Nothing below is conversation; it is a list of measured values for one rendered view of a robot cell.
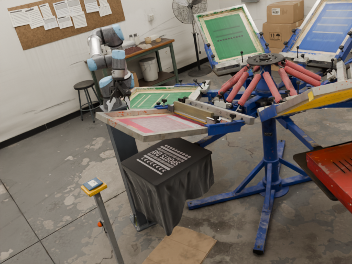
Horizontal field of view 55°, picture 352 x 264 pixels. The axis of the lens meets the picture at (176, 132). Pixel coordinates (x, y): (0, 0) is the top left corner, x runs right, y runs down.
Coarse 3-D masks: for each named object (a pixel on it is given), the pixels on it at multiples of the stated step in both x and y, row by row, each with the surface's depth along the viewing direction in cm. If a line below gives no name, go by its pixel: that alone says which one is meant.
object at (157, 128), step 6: (192, 120) 244; (138, 126) 216; (144, 126) 217; (150, 126) 218; (156, 126) 219; (162, 126) 221; (168, 126) 222; (174, 126) 224; (180, 126) 225; (186, 126) 226; (144, 132) 204; (150, 132) 205
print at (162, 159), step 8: (152, 152) 246; (160, 152) 244; (168, 152) 242; (176, 152) 240; (144, 160) 238; (152, 160) 236; (160, 160) 234; (168, 160) 233; (176, 160) 231; (184, 160) 229; (152, 168) 227; (160, 168) 226; (168, 168) 224
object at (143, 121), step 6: (174, 114) 259; (120, 120) 226; (126, 120) 227; (132, 120) 228; (138, 120) 230; (144, 120) 231; (150, 120) 233; (156, 120) 234; (162, 120) 236; (168, 120) 238; (174, 120) 239
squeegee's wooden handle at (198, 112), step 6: (174, 102) 255; (180, 102) 252; (174, 108) 255; (180, 108) 250; (186, 108) 244; (192, 108) 239; (198, 108) 235; (192, 114) 240; (198, 114) 235; (204, 114) 230; (210, 114) 226
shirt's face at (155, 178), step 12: (156, 144) 256; (168, 144) 253; (180, 144) 250; (192, 144) 246; (132, 156) 246; (192, 156) 232; (132, 168) 232; (144, 168) 229; (180, 168) 221; (156, 180) 214
